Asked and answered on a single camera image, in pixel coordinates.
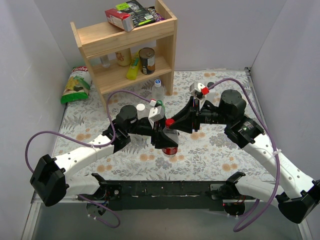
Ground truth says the clear bottle red label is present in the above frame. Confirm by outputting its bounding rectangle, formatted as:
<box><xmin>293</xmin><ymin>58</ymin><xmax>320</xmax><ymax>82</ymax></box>
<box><xmin>162</xmin><ymin>126</ymin><xmax>179</xmax><ymax>158</ymax></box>

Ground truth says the red bottle cap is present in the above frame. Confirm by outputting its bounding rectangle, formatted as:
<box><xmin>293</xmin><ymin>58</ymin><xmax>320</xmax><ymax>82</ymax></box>
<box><xmin>165</xmin><ymin>118</ymin><xmax>175</xmax><ymax>128</ymax></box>

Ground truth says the green plastic bottle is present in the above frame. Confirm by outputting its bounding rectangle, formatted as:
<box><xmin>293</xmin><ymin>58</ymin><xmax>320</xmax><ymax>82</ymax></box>
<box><xmin>155</xmin><ymin>100</ymin><xmax>165</xmax><ymax>110</ymax></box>

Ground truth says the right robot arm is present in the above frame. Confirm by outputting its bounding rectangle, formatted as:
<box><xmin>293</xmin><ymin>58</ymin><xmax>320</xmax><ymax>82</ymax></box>
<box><xmin>165</xmin><ymin>89</ymin><xmax>320</xmax><ymax>224</ymax></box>

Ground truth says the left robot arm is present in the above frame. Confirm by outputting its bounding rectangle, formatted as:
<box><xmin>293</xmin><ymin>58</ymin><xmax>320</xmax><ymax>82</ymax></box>
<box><xmin>30</xmin><ymin>105</ymin><xmax>179</xmax><ymax>207</ymax></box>

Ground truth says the square clear bottle white cap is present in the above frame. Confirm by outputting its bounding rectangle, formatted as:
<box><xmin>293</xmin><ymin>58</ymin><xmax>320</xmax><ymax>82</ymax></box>
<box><xmin>136</xmin><ymin>103</ymin><xmax>149</xmax><ymax>120</ymax></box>

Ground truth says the white bottle black cap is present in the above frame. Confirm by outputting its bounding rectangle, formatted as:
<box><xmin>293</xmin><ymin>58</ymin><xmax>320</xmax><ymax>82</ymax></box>
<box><xmin>206</xmin><ymin>81</ymin><xmax>215</xmax><ymax>92</ymax></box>

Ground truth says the clear bottle blue white cap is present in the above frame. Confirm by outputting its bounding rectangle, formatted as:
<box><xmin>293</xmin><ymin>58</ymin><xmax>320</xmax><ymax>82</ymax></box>
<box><xmin>151</xmin><ymin>79</ymin><xmax>165</xmax><ymax>102</ymax></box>

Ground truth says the yellow bottle on shelf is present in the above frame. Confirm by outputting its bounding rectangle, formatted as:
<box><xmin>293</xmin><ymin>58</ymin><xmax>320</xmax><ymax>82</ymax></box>
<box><xmin>126</xmin><ymin>51</ymin><xmax>141</xmax><ymax>81</ymax></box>

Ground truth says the small clear bottle on shelf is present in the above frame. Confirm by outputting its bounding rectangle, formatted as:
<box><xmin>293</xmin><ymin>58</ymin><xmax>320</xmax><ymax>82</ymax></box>
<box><xmin>99</xmin><ymin>55</ymin><xmax>111</xmax><ymax>69</ymax></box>

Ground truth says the floral table mat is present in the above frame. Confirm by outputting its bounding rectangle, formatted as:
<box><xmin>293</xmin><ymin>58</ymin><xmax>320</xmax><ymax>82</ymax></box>
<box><xmin>52</xmin><ymin>70</ymin><xmax>273</xmax><ymax>182</ymax></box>

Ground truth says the tin can on shelf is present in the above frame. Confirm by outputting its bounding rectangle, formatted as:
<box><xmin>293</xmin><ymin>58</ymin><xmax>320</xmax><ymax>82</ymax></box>
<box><xmin>138</xmin><ymin>47</ymin><xmax>156</xmax><ymax>75</ymax></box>

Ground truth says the green chips bag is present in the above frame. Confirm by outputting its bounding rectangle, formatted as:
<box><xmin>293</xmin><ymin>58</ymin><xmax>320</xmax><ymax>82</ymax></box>
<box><xmin>60</xmin><ymin>65</ymin><xmax>92</xmax><ymax>104</ymax></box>

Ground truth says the purple snack packet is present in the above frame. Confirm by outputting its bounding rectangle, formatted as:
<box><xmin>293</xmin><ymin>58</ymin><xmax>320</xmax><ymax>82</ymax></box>
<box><xmin>146</xmin><ymin>6</ymin><xmax>165</xmax><ymax>22</ymax></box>

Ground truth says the black green box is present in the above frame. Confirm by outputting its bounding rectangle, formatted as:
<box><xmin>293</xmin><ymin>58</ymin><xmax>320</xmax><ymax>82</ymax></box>
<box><xmin>115</xmin><ymin>0</ymin><xmax>156</xmax><ymax>28</ymax></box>

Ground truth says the red white carton box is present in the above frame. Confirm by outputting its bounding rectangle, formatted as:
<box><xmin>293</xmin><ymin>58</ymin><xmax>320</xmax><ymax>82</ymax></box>
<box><xmin>105</xmin><ymin>8</ymin><xmax>135</xmax><ymax>32</ymax></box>

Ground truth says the wooden two-tier shelf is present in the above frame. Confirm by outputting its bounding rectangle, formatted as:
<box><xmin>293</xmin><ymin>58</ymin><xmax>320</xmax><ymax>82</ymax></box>
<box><xmin>70</xmin><ymin>0</ymin><xmax>178</xmax><ymax>107</ymax></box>

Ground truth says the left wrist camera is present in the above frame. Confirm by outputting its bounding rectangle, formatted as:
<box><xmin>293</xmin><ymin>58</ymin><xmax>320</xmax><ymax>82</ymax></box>
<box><xmin>148</xmin><ymin>99</ymin><xmax>165</xmax><ymax>127</ymax></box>

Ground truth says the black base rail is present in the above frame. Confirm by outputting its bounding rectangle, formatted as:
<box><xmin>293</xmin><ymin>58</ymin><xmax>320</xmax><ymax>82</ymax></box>
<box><xmin>77</xmin><ymin>179</ymin><xmax>257</xmax><ymax>216</ymax></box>

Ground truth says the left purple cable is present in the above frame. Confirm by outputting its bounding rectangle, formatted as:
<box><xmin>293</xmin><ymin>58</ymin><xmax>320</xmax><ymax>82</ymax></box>
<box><xmin>24</xmin><ymin>90</ymin><xmax>157</xmax><ymax>229</ymax></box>

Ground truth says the purple cable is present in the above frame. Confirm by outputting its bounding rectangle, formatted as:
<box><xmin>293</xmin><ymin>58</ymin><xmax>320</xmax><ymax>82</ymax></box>
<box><xmin>24</xmin><ymin>90</ymin><xmax>157</xmax><ymax>229</ymax></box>
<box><xmin>208</xmin><ymin>78</ymin><xmax>280</xmax><ymax>233</ymax></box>

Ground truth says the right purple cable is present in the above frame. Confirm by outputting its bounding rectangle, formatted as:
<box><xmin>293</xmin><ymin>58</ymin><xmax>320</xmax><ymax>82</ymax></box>
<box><xmin>208</xmin><ymin>78</ymin><xmax>280</xmax><ymax>233</ymax></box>

